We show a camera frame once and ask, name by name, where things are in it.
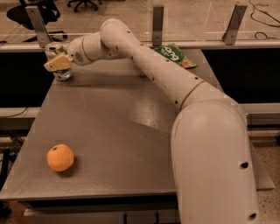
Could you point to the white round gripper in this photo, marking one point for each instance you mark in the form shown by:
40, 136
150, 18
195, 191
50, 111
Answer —
75, 52

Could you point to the silver green 7up can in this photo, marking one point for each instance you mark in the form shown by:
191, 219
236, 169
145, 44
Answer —
58, 62

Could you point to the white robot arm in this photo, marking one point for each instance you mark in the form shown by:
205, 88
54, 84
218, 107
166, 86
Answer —
210, 149

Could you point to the black office chair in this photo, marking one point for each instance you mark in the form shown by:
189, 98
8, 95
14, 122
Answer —
48, 10

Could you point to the black chair wheel base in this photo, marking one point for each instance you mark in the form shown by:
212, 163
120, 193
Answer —
85, 3

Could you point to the orange fruit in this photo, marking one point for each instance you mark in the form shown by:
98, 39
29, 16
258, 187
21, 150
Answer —
60, 157

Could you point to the green snack chip bag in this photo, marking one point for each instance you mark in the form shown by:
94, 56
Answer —
173, 53

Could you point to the left metal bracket post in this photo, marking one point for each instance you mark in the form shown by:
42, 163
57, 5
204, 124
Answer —
39, 26

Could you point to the metal bracket post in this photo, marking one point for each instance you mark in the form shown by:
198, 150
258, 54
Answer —
230, 35
39, 26
157, 24

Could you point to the middle metal bracket post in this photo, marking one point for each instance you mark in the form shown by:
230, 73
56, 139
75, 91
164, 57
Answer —
157, 24

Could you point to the right metal bracket post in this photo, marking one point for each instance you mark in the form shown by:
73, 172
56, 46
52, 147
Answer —
230, 35

